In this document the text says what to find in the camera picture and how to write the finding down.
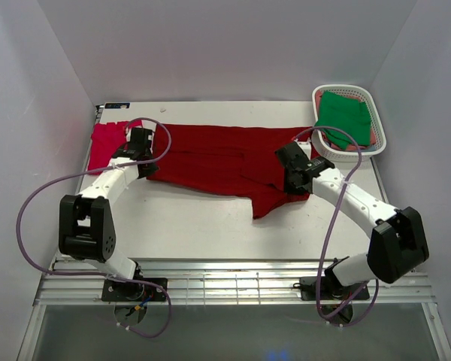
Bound dark red t shirt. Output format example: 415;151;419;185
149;124;309;219

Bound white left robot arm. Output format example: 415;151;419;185
59;128;159;301

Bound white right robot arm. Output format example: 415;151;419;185
275;141;429;299

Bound folded pink t shirt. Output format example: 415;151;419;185
87;121;128;171

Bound blue white label sticker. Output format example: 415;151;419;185
104;102;130;109

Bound green t shirt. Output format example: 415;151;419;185
313;91;372;150

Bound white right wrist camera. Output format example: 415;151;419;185
294;140;312;158

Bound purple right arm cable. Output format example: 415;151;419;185
291;126;380;328

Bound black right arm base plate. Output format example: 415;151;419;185
292;277;370;301

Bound aluminium frame rails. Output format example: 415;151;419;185
35;257;437;305

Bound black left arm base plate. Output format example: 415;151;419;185
101;280;166;302

